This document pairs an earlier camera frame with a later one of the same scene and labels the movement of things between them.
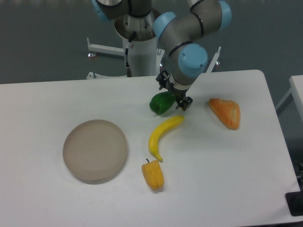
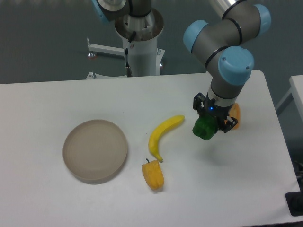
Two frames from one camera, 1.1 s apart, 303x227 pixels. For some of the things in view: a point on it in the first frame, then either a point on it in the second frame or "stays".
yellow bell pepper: (153, 174) stays
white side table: (296, 90) stays
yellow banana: (157, 134) stays
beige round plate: (94, 151) stays
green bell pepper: (161, 102) -> (205, 127)
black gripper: (178, 94) -> (220, 113)
